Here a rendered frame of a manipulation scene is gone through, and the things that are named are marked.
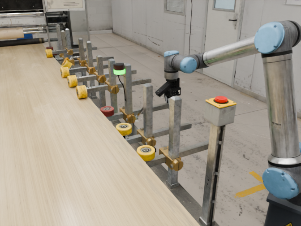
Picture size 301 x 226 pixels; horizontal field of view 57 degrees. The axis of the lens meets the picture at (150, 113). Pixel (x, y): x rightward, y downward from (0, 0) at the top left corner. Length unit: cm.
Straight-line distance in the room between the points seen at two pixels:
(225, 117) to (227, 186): 167
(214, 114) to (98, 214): 48
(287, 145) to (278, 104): 18
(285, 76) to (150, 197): 70
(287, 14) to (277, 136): 292
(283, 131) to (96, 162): 78
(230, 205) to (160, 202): 143
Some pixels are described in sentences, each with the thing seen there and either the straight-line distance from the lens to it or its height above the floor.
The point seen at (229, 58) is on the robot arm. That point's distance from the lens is 154.
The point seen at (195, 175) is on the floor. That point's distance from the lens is 259.
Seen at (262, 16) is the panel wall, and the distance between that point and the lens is 434.
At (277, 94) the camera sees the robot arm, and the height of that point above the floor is 116.
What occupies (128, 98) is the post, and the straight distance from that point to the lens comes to 158.
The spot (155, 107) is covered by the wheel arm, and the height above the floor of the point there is 86.
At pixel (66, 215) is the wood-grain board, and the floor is 90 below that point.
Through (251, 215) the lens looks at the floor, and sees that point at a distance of 232.
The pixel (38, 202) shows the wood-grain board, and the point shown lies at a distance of 103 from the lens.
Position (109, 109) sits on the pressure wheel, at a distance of 160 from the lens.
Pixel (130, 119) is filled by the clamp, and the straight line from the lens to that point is 161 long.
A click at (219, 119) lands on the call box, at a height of 118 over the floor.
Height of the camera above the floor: 155
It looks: 25 degrees down
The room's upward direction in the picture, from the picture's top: straight up
